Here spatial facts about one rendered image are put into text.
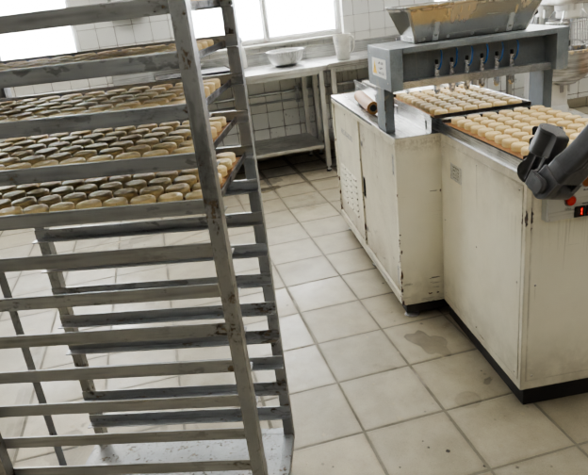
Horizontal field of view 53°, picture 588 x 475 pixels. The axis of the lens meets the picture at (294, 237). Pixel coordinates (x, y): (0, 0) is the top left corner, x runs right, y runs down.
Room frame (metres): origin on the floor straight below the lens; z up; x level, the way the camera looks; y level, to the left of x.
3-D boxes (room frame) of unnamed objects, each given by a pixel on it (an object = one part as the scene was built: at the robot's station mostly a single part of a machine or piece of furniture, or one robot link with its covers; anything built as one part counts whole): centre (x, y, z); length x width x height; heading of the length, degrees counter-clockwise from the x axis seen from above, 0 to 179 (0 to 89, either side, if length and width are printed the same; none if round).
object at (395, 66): (2.51, -0.78, 1.01); 0.72 x 0.33 x 0.34; 96
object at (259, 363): (1.52, 0.40, 0.42); 0.64 x 0.03 x 0.03; 83
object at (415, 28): (2.51, -0.78, 1.25); 0.56 x 0.29 x 0.14; 96
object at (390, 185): (2.98, -0.74, 0.42); 1.28 x 0.72 x 0.84; 6
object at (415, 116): (2.96, -0.53, 0.88); 1.28 x 0.01 x 0.07; 6
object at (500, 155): (2.61, -0.63, 0.87); 2.01 x 0.03 x 0.07; 6
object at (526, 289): (2.01, -0.83, 0.45); 0.70 x 0.34 x 0.90; 6
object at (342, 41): (5.18, -0.61, 0.98); 0.20 x 0.14 x 0.20; 51
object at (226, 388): (1.52, 0.40, 0.33); 0.64 x 0.03 x 0.03; 83
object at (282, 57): (5.23, -0.11, 0.94); 0.33 x 0.33 x 0.12
